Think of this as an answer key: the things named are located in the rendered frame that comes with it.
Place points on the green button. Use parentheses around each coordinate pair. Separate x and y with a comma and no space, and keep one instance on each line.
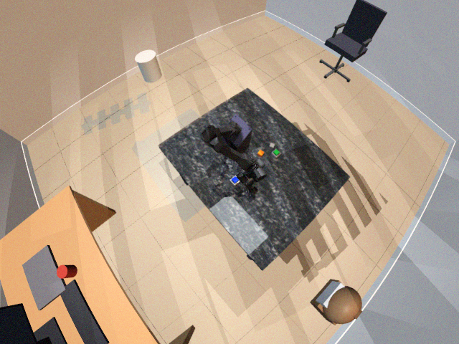
(275,153)

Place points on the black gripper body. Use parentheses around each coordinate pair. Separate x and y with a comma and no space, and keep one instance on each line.
(242,176)

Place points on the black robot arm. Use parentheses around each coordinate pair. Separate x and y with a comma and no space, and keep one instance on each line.
(244,160)

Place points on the blue button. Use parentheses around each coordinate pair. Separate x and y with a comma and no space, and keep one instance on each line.
(234,181)

